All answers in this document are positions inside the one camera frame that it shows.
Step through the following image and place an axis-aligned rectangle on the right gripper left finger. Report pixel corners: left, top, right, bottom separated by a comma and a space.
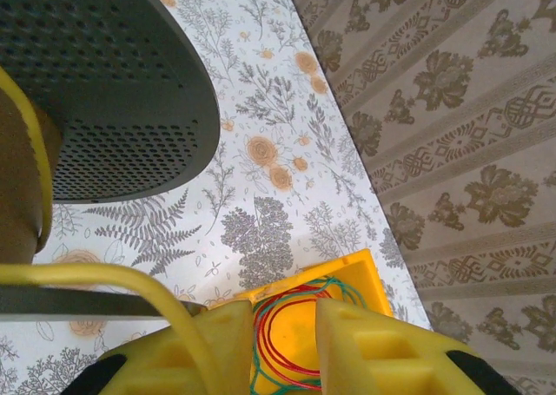
60, 301, 255, 395

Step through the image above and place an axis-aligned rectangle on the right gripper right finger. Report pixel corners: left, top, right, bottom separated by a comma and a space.
314, 300, 520, 395

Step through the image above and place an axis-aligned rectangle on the yellow cable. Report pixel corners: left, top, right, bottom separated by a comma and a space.
0, 67, 227, 395

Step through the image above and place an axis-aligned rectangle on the black cable spool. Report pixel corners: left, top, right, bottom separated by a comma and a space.
0, 0, 222, 325

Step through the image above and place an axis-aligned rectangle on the yellow plastic bin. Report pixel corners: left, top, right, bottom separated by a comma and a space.
236, 247, 394, 395

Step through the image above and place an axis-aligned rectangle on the floral table cover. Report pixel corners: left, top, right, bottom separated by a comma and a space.
0, 0, 435, 395

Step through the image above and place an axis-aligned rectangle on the red cable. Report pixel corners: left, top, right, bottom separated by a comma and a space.
253, 284, 335, 390

